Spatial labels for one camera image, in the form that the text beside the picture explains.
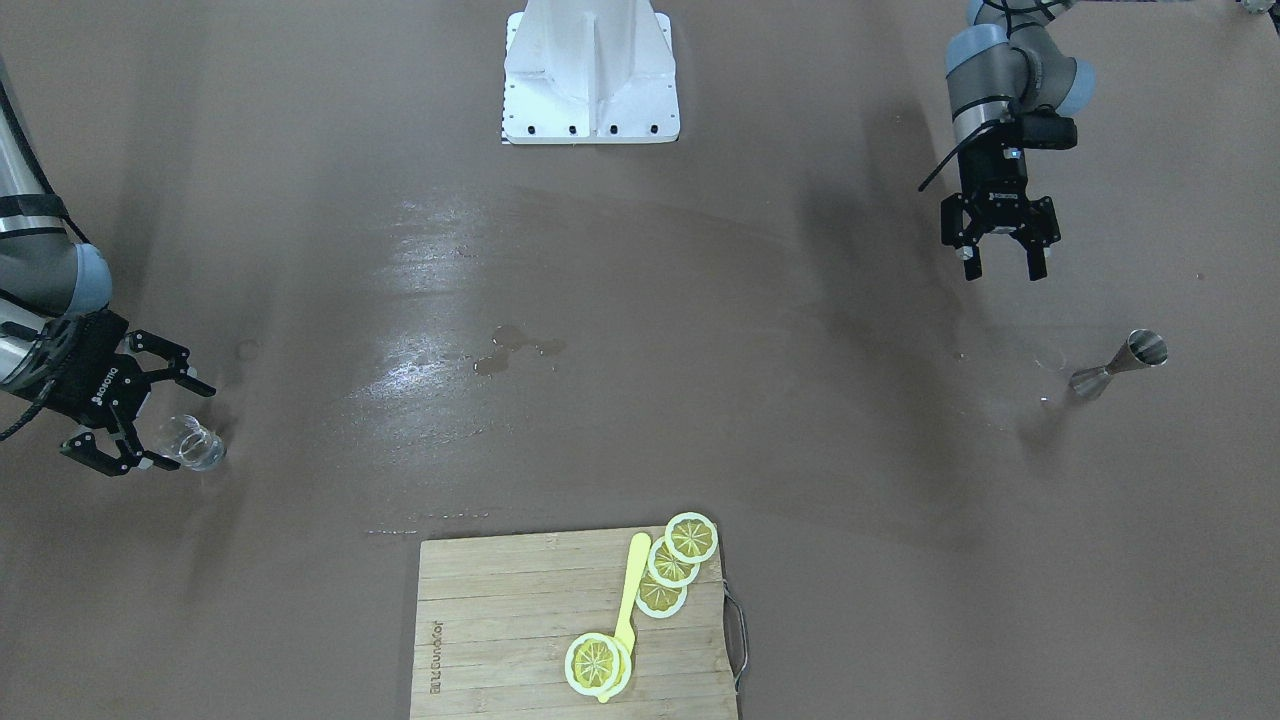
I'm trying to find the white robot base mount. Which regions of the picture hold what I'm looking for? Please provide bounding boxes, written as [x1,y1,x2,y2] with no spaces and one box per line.
[500,1,681,145]

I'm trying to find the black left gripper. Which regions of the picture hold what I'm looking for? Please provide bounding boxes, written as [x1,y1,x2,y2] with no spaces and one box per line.
[940,120,1061,282]

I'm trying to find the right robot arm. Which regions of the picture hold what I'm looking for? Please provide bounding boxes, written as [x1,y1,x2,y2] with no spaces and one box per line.
[1,92,225,477]

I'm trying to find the lemon slice on knife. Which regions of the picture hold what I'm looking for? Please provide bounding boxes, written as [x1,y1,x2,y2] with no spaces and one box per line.
[564,632,634,703]

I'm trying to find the bamboo cutting board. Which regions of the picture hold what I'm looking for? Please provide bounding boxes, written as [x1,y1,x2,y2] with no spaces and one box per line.
[408,528,740,719]

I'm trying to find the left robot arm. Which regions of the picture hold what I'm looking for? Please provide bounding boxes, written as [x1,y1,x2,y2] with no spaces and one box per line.
[918,1,1096,281]

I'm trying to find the lemon slice far end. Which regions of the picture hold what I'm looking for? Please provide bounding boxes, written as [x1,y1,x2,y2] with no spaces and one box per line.
[664,511,719,564]

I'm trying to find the steel double jigger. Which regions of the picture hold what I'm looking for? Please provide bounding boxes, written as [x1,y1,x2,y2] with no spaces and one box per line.
[1068,329,1169,400]

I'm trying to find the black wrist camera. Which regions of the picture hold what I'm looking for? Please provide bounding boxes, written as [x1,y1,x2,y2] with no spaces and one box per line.
[1005,111,1078,150]

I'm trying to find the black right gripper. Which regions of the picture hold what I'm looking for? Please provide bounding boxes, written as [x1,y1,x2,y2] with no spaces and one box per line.
[44,310,218,477]

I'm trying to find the clear glass measuring cup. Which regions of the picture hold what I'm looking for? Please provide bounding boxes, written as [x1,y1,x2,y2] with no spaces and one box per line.
[155,415,227,471]

